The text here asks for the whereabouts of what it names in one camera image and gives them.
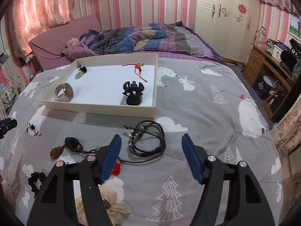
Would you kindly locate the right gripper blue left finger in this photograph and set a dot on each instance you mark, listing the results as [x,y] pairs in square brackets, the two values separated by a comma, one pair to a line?
[55,202]

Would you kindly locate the floral upholstered chair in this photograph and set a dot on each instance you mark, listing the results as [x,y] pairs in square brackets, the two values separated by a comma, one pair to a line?
[286,133]

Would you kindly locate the pink plush toy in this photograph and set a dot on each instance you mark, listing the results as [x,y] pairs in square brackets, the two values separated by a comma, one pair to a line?
[73,42]

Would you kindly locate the pink curtain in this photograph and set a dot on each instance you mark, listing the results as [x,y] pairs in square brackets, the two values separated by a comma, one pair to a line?
[30,18]

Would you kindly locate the framed wedding photo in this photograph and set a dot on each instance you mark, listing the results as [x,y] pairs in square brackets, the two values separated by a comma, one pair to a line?
[294,28]

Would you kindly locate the white shallow tray box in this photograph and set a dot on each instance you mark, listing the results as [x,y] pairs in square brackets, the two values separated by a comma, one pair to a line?
[95,85]

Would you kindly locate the black bag on desk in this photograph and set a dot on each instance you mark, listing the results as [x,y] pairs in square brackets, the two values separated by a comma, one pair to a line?
[289,58]

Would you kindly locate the grey polar bear quilt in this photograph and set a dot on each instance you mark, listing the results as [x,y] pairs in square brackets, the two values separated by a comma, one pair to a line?
[205,100]

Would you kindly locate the red cord orange bead pendant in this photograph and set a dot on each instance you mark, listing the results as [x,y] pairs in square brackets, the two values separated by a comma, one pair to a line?
[113,167]

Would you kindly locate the black hair claw clip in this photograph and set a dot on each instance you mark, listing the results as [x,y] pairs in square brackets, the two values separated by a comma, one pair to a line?
[133,92]

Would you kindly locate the cream flower hair accessory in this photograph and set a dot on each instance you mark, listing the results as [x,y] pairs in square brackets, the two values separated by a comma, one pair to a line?
[117,211]

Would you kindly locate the striped purple blue blanket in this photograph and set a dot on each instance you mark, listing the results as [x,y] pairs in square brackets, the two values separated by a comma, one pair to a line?
[154,37]

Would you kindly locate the pink headboard cushion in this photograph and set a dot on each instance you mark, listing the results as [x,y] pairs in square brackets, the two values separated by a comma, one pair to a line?
[48,46]

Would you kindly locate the black scrunchie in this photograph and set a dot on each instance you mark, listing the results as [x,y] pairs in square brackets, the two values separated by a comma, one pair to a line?
[33,179]

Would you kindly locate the wooden desk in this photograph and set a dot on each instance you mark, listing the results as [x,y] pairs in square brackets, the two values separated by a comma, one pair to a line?
[260,63]

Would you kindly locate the white drum under desk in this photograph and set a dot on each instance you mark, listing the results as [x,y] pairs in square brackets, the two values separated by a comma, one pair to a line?
[264,85]

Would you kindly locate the desk lamp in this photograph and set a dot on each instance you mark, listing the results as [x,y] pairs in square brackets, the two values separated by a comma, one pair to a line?
[261,31]

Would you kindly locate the purple dotted bed sheet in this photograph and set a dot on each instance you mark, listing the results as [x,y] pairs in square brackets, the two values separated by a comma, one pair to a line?
[188,56]

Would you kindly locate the white wardrobe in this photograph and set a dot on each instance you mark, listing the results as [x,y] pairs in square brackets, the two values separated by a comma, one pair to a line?
[228,26]

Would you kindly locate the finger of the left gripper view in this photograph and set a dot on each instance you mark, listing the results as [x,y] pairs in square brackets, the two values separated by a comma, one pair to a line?
[7,125]

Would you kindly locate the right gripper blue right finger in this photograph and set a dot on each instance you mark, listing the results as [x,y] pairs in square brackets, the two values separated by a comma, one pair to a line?
[247,204]

